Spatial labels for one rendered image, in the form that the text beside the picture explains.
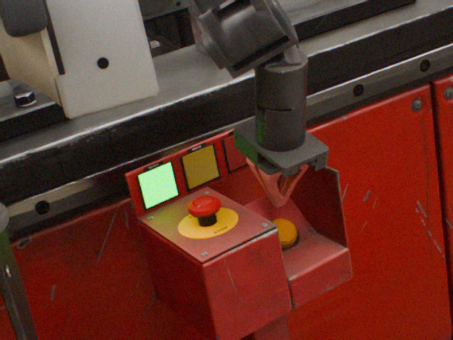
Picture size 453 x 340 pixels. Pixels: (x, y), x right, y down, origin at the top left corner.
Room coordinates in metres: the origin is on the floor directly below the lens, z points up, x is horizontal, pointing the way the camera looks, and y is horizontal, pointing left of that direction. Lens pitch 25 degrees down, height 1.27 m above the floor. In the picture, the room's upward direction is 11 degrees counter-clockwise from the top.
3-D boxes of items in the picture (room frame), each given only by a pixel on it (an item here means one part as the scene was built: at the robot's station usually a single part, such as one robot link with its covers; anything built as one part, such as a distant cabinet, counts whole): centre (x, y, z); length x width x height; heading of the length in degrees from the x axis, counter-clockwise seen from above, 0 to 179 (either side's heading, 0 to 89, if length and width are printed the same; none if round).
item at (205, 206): (0.94, 0.04, 0.79); 0.04 x 0.04 x 0.04
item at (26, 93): (1.13, 0.25, 0.91); 0.03 x 0.03 x 0.02
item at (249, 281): (0.97, 0.01, 0.75); 0.20 x 0.16 x 0.18; 118
